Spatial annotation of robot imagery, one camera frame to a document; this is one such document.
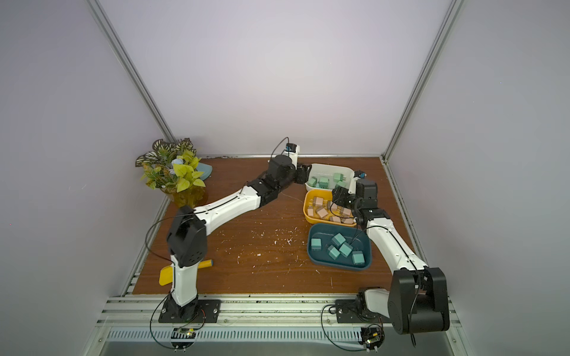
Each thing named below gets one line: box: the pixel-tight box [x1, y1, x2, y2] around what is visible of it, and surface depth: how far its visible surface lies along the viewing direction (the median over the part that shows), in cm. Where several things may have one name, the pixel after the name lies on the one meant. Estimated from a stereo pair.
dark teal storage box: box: [307, 222, 373, 272], surface depth 87 cm
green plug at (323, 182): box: [317, 177, 330, 190], surface depth 105 cm
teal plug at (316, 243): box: [310, 238, 322, 250], surface depth 88 cm
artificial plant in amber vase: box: [135, 137, 209, 210], surface depth 91 cm
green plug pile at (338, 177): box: [333, 172, 347, 183], surface depth 112 cm
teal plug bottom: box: [327, 244, 341, 261], surface depth 85 cm
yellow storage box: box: [302, 189, 357, 227], surface depth 99 cm
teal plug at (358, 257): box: [351, 249, 366, 265], surface depth 85 cm
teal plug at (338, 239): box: [331, 232, 347, 248], surface depth 89 cm
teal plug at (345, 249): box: [338, 241, 354, 258], surface depth 87 cm
